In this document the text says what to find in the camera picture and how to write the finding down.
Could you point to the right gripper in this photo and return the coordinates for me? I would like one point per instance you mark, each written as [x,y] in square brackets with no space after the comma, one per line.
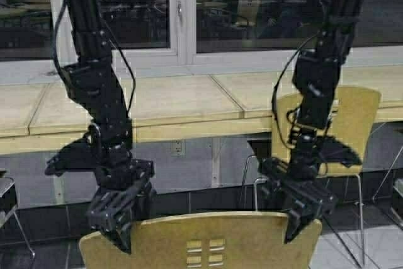
[301,200]

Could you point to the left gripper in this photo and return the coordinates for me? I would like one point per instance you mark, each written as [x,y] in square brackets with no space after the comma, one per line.
[125,194]

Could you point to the yellow wooden chair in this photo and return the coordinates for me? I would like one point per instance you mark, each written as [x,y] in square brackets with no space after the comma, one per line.
[350,121]
[247,239]
[17,219]

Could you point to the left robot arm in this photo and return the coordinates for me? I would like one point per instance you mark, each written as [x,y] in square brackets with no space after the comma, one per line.
[105,149]

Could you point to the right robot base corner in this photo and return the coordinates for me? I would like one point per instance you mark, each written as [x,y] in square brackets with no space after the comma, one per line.
[397,197]

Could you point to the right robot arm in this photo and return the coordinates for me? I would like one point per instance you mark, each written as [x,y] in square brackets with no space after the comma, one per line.
[317,71]

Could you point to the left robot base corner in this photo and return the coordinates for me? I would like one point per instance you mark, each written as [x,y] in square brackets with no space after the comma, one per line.
[9,199]

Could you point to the long wooden counter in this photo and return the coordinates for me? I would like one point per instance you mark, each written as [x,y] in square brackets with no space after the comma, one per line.
[40,117]

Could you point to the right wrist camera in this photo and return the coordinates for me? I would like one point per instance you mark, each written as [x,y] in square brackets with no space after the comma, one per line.
[332,150]

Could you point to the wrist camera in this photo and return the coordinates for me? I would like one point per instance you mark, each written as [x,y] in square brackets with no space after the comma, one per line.
[332,150]
[75,157]

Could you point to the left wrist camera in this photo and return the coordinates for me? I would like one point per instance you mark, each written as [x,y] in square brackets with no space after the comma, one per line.
[75,157]

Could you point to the wall power outlet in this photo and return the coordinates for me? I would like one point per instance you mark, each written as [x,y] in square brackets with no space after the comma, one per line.
[178,148]

